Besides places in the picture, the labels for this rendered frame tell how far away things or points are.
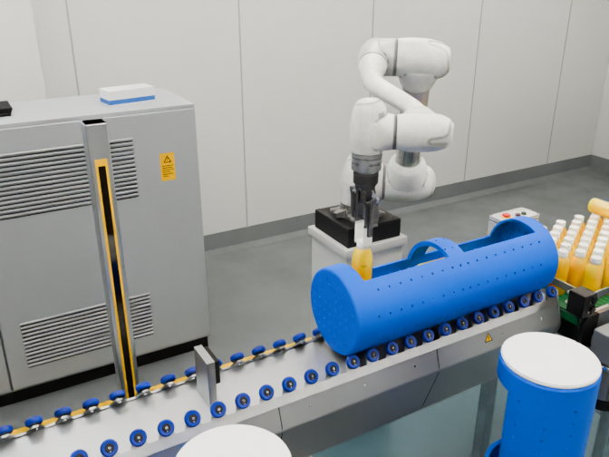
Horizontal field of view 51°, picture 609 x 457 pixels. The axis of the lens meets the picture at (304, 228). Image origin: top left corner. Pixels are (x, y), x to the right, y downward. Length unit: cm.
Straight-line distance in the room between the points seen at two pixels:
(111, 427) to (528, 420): 117
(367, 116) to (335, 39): 334
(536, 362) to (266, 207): 345
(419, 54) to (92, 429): 157
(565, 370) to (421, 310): 44
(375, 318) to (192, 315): 191
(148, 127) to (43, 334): 117
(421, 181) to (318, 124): 257
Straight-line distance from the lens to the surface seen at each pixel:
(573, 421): 200
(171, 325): 366
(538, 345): 207
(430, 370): 220
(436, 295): 205
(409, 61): 228
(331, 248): 273
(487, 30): 610
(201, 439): 164
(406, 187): 265
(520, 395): 196
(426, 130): 179
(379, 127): 179
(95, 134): 184
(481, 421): 295
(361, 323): 190
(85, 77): 442
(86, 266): 336
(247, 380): 199
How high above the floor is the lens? 211
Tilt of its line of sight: 23 degrees down
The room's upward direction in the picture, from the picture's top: straight up
